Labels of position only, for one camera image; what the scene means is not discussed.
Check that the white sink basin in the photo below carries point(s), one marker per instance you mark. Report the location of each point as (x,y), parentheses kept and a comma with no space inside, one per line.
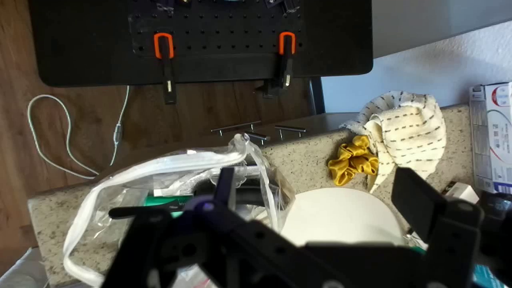
(335,214)

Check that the orange clamp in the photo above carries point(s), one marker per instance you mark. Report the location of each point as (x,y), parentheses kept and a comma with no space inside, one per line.
(286,51)
(164,49)

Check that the right orange clamp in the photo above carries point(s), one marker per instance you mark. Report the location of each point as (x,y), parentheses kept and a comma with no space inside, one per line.
(286,51)

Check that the yellow hair scrunchie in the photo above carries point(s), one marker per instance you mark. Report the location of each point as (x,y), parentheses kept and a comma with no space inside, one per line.
(353,158)

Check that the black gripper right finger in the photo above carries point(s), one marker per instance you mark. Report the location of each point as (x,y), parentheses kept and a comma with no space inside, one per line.
(449,227)

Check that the left orange clamp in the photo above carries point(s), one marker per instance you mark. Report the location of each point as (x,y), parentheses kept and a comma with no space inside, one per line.
(164,49)

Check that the cream patterned cloth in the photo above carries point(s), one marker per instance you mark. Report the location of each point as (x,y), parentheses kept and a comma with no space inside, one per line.
(404,129)

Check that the white glove box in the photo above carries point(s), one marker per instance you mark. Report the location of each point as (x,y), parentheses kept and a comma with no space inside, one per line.
(492,136)

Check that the clear plastic bag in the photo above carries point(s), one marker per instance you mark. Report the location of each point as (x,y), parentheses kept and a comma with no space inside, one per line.
(172,181)

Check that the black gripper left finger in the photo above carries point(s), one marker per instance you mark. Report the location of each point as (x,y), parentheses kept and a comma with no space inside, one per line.
(233,251)

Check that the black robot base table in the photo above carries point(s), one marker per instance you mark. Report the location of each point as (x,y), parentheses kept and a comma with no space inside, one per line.
(111,41)

